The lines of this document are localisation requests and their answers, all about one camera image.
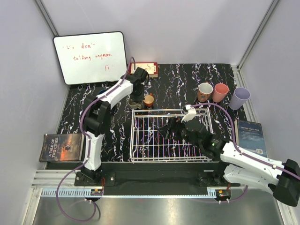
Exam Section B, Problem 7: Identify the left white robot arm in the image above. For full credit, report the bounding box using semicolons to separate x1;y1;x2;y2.
80;67;150;186

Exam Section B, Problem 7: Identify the pink plastic cup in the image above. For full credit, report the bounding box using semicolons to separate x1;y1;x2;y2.
212;83;229;103

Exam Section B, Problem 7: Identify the white slotted cable duct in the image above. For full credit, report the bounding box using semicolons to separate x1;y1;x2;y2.
41;188;103;198

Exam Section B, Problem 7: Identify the whiteboard with red writing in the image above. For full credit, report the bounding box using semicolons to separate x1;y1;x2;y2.
53;31;127;85

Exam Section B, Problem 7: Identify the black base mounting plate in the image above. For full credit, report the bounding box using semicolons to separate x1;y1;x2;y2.
75;162;229;197

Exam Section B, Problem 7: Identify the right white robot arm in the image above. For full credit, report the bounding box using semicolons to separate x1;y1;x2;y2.
158;118;300;207

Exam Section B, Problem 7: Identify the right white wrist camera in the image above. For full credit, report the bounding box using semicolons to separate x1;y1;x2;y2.
181;105;197;122

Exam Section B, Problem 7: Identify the orange ceramic mug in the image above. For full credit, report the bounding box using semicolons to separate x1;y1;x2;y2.
143;93;155;107

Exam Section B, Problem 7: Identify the red book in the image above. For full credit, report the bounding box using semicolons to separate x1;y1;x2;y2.
129;62;158;78

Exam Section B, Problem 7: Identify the white wire dish rack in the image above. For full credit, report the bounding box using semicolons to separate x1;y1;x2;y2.
129;109;211;163

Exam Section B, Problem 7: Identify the beige ceramic mug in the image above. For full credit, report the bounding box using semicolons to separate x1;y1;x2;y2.
127;99;143;110

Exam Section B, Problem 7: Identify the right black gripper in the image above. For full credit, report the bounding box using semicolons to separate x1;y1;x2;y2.
157;117;202;149

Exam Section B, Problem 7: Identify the lavender plastic cup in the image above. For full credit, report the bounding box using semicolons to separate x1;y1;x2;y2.
229;87;250;110

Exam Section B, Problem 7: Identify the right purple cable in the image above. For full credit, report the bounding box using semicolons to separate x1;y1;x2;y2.
191;102;300;204

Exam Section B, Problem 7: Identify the Tale of Two Cities book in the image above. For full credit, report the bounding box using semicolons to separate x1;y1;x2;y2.
39;133;84;163

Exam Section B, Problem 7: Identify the salmon speckled ceramic mug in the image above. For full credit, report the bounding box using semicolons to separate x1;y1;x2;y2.
197;82;213;103

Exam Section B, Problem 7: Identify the dark blue book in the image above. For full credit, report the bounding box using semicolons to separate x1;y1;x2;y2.
234;120;267;157

